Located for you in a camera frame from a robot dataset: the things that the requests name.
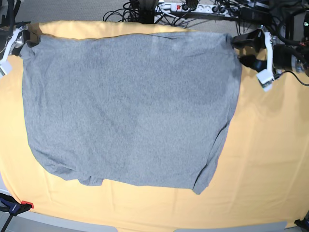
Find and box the grey t-shirt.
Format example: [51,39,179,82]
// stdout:
[20,31,242,194]

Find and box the black power adapter brick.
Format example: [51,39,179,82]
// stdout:
[239,7,272,25]

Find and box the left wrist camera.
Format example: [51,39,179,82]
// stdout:
[256,69,275,92]

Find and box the blue black bar clamp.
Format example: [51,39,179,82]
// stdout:
[0,193,34,232]

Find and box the white power strip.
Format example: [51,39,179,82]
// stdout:
[155,0,237,18]

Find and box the black clamp right corner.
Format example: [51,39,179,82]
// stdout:
[294,214,309,231]

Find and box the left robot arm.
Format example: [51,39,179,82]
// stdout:
[232,0,309,78]

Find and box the black centre post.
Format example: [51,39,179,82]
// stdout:
[138,0,158,24]

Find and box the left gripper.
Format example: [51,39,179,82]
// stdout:
[231,29,277,73]

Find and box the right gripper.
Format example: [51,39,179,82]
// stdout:
[0,24,41,64]

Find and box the blue clamp top left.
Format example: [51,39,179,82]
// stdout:
[0,0,30,27]

